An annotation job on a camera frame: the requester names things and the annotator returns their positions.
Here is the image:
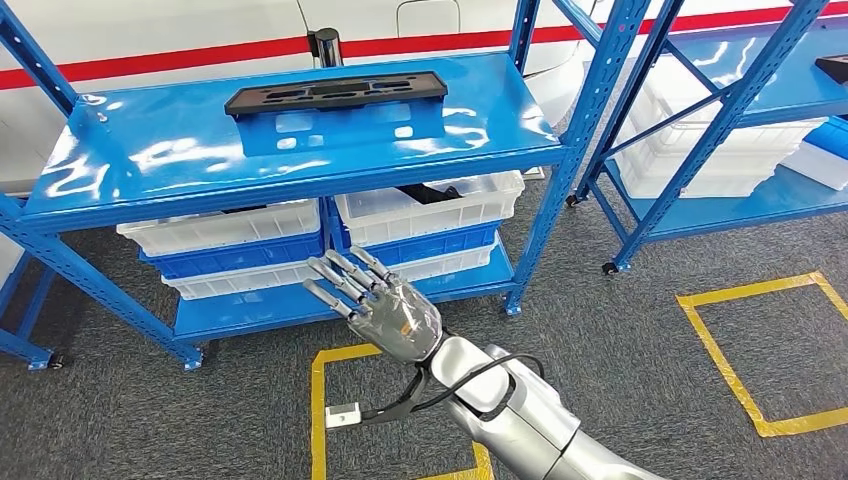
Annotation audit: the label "red barrier belt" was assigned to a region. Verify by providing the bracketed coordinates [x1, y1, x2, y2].
[0, 34, 314, 92]
[341, 1, 848, 60]

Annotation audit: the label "yellow floor tape square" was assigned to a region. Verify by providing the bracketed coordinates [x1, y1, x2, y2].
[675, 270, 848, 440]
[309, 343, 496, 480]

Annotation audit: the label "white stacked plastic crates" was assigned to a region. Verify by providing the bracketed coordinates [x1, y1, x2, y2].
[612, 56, 829, 200]

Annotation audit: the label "white car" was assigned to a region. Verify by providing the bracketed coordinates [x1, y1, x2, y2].
[0, 0, 848, 197]

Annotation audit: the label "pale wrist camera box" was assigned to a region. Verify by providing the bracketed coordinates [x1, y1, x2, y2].
[324, 404, 362, 429]

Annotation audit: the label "chrome stanchion post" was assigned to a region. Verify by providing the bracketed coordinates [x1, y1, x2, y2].
[307, 27, 346, 69]

